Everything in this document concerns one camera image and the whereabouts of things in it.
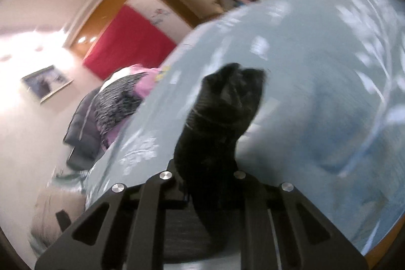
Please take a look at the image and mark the black leopard print pants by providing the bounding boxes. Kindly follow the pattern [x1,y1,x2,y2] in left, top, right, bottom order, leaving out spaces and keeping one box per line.
[164,63,266,262]

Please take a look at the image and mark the tan pillow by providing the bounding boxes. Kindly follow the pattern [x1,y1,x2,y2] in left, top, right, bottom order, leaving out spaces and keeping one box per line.
[30,186,86,257]

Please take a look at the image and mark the dark grey quilted headboard cushion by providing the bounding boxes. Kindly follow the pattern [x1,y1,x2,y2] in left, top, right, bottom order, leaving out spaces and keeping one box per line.
[63,87,104,171]

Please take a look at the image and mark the grey leaf print bedspread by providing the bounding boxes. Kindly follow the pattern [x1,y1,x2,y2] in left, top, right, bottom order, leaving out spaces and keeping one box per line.
[85,0,404,254]

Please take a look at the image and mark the black white leopard garment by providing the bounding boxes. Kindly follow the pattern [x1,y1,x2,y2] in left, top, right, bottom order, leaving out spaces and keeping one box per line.
[93,72,146,140]

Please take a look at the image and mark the pink cloth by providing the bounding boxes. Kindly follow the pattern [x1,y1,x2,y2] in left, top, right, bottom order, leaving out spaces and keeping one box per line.
[99,64,161,149]

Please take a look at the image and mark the framed wall picture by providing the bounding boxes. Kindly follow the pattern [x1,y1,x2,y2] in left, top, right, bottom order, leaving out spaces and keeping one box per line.
[21,65,73,103]

